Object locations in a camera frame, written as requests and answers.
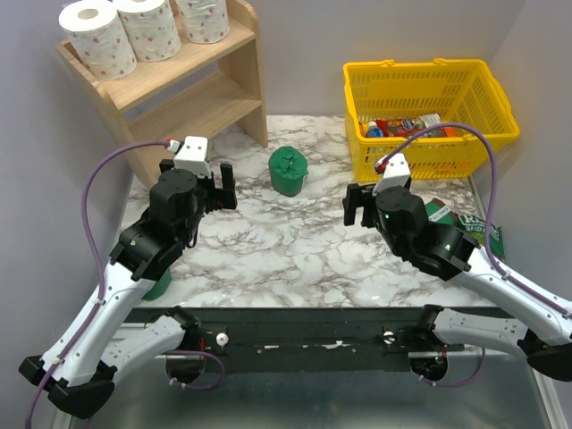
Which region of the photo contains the green wrapped toilet paper roll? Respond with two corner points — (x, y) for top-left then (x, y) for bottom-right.
(268, 146), (308, 197)

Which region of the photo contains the light wooden two-tier shelf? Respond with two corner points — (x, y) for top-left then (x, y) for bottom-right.
(55, 0), (269, 188)

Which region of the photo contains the red snack packet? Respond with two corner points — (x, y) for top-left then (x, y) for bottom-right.
(376, 114), (442, 138)

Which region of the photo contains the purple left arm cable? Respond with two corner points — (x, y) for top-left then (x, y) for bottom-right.
(24, 139), (173, 429)

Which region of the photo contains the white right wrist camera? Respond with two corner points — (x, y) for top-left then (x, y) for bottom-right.
(372, 153), (411, 197)

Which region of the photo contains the green brown paper roll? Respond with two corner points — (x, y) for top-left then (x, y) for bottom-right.
(425, 198), (458, 225)
(142, 269), (172, 302)

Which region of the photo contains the white floral toilet paper roll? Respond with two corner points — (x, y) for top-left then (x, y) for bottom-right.
(58, 0), (137, 80)
(176, 0), (230, 44)
(113, 0), (181, 63)

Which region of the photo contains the green chips bag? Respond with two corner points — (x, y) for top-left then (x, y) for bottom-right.
(458, 214), (506, 261)

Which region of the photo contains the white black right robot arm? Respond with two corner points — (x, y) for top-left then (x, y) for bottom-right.
(342, 183), (571, 382)

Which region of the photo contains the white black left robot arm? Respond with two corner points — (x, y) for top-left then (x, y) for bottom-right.
(19, 160), (237, 419)

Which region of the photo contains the orange snack packet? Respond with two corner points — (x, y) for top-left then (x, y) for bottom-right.
(442, 127), (457, 138)

